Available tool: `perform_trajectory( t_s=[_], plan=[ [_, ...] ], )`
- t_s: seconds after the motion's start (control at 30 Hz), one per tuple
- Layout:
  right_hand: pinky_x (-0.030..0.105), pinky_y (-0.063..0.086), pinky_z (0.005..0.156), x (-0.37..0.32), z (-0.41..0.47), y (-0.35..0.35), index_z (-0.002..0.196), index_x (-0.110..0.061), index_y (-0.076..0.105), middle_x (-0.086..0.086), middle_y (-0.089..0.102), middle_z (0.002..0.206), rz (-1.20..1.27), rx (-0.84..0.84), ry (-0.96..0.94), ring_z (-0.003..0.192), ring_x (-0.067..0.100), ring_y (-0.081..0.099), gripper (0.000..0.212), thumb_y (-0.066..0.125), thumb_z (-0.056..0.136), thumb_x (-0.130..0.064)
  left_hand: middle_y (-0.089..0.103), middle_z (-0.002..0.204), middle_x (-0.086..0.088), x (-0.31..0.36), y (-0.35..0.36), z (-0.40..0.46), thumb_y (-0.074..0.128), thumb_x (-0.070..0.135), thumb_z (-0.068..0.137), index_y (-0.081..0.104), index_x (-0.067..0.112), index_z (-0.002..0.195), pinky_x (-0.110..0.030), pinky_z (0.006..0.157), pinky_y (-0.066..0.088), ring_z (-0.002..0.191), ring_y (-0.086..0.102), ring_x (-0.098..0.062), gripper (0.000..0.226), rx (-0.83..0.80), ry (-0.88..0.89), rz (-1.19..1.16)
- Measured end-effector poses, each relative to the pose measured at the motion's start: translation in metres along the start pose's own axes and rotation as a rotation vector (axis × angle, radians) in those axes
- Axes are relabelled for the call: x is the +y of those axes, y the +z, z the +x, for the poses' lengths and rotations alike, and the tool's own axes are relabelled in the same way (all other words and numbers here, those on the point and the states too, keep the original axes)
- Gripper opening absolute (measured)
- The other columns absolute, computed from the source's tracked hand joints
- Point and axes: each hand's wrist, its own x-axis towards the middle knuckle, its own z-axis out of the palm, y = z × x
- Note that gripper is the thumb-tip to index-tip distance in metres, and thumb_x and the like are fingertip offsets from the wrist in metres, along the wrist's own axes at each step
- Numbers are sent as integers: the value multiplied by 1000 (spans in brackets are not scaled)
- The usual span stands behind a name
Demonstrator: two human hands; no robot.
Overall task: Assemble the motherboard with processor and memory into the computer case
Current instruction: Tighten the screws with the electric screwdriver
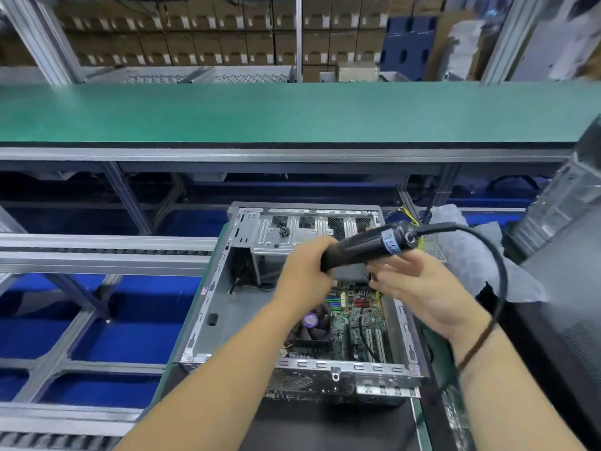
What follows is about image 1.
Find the metal heatsink cooler fan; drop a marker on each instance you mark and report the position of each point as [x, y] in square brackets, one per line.
[315, 322]

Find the green conveyor belt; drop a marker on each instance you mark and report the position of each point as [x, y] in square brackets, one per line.
[235, 112]

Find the grey power supply unit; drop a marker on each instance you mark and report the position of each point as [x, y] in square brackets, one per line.
[427, 241]

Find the person's left forearm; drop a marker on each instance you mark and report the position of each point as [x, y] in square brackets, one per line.
[197, 390]

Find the black and silver computer case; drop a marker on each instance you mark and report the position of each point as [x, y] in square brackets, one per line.
[235, 305]

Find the stack of cardboard boxes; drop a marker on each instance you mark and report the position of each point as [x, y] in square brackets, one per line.
[235, 33]

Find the black electric screwdriver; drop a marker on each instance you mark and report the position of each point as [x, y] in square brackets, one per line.
[371, 247]

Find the person's right hand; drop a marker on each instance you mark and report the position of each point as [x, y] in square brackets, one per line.
[427, 291]

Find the dark grey case side panel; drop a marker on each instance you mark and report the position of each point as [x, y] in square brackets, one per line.
[573, 314]

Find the green motherboard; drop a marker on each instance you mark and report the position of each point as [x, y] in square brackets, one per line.
[362, 324]

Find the grey computer tower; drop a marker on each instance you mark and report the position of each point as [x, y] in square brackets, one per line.
[559, 202]

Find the person's left hand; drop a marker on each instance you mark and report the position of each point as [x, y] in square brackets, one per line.
[302, 275]

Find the aluminium roller conveyor rail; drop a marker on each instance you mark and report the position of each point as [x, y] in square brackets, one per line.
[94, 253]

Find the white bubble wrap bag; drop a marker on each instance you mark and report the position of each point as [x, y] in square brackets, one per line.
[479, 253]

